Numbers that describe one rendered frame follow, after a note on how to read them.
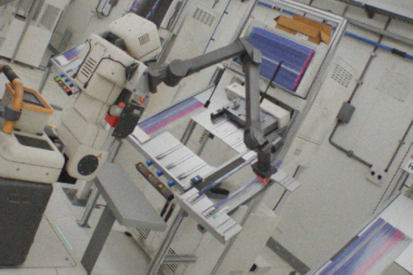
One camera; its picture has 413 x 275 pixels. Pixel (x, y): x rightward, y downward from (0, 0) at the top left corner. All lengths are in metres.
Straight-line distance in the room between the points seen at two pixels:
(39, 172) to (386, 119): 2.93
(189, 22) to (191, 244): 1.86
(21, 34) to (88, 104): 4.73
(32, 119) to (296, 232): 2.91
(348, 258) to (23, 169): 1.31
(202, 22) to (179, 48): 0.30
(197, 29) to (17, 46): 3.45
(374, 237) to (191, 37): 2.38
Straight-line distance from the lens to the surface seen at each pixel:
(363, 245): 1.91
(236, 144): 2.41
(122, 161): 3.80
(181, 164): 2.33
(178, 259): 2.42
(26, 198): 1.66
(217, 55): 1.85
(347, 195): 3.83
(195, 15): 3.64
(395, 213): 2.05
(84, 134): 1.82
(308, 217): 3.99
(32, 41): 6.58
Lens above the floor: 1.39
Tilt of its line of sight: 8 degrees down
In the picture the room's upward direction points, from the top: 27 degrees clockwise
